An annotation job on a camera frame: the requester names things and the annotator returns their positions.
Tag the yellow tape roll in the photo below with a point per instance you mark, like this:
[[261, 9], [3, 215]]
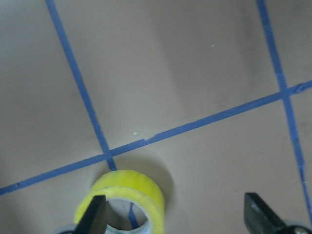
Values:
[[134, 187]]

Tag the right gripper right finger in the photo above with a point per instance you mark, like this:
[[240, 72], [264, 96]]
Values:
[[259, 218]]

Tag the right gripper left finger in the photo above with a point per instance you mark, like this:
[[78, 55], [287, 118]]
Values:
[[94, 220]]

